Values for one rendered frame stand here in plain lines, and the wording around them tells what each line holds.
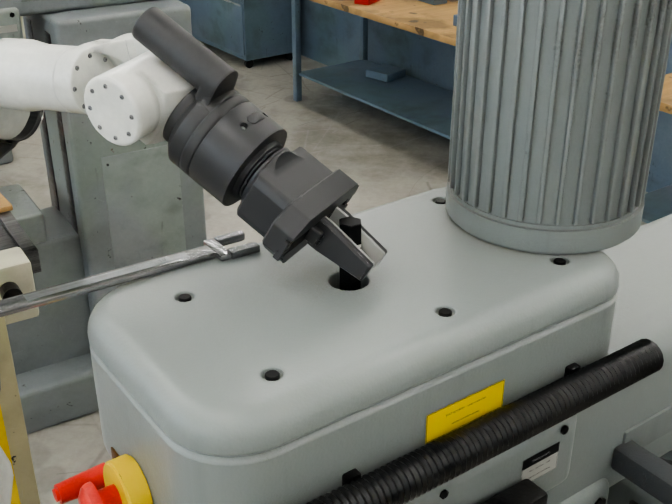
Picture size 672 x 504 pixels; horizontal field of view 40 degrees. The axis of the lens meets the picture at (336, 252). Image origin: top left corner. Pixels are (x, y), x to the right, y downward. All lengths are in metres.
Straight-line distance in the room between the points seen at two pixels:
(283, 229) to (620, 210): 0.33
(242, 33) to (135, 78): 7.38
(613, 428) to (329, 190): 0.44
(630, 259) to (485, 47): 0.44
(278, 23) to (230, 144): 7.55
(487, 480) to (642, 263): 0.41
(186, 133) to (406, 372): 0.28
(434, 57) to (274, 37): 1.75
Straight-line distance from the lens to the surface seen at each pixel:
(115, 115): 0.84
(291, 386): 0.70
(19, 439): 2.94
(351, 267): 0.81
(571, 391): 0.87
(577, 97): 0.85
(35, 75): 0.95
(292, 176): 0.81
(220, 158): 0.81
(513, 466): 0.94
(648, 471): 1.07
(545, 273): 0.87
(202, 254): 0.88
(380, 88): 6.97
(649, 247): 1.25
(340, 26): 8.13
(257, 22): 8.23
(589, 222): 0.90
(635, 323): 1.08
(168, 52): 0.83
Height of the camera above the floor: 2.30
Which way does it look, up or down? 27 degrees down
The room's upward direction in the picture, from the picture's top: straight up
